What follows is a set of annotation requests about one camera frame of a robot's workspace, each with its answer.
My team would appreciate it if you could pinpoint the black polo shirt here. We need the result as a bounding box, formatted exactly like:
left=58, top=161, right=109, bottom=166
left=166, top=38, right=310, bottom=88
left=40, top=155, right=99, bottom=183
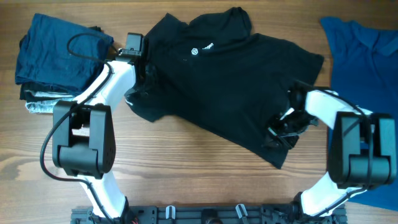
left=126, top=7, right=324, bottom=168

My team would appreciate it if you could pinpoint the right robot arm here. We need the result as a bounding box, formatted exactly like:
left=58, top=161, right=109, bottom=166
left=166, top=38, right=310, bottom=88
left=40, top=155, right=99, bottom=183
left=267, top=88, right=397, bottom=223

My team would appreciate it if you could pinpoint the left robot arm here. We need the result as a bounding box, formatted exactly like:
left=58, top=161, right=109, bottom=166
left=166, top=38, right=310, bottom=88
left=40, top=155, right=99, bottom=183
left=46, top=47, right=147, bottom=223

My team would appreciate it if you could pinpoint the folded navy blue shirt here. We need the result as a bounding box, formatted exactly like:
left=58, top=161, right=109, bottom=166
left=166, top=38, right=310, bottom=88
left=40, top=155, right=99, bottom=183
left=14, top=12, right=114, bottom=96

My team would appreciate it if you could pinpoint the folded light grey garment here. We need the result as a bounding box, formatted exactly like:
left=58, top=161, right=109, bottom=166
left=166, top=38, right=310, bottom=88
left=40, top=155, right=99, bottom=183
left=20, top=90, right=75, bottom=113

